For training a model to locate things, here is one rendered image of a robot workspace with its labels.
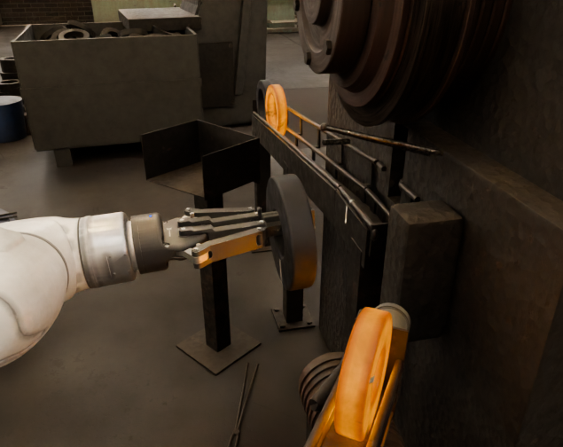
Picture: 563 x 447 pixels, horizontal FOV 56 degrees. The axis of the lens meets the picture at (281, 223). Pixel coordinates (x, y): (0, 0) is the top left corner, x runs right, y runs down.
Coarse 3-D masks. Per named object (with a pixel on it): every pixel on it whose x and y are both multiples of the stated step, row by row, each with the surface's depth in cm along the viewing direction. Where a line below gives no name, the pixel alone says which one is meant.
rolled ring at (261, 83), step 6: (258, 84) 206; (264, 84) 198; (270, 84) 199; (258, 90) 208; (264, 90) 197; (258, 96) 210; (264, 96) 197; (258, 102) 211; (264, 102) 199; (258, 108) 212; (264, 108) 200; (264, 114) 201
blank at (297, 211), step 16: (272, 176) 70; (288, 176) 68; (272, 192) 70; (288, 192) 65; (304, 192) 66; (272, 208) 72; (288, 208) 64; (304, 208) 64; (288, 224) 64; (304, 224) 64; (272, 240) 76; (288, 240) 65; (304, 240) 64; (288, 256) 66; (304, 256) 64; (288, 272) 68; (304, 272) 66; (288, 288) 70
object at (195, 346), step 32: (192, 128) 158; (224, 128) 151; (160, 160) 152; (192, 160) 161; (224, 160) 135; (256, 160) 144; (192, 192) 138; (224, 288) 164; (224, 320) 169; (192, 352) 171; (224, 352) 171
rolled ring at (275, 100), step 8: (272, 88) 183; (280, 88) 182; (272, 96) 190; (280, 96) 180; (272, 104) 193; (280, 104) 180; (272, 112) 195; (280, 112) 180; (272, 120) 194; (280, 120) 181; (280, 128) 183
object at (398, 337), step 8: (392, 328) 70; (400, 328) 70; (392, 336) 70; (400, 336) 70; (408, 336) 70; (392, 344) 71; (400, 344) 70; (392, 352) 71; (400, 352) 71; (392, 360) 72; (392, 368) 72; (384, 384) 73
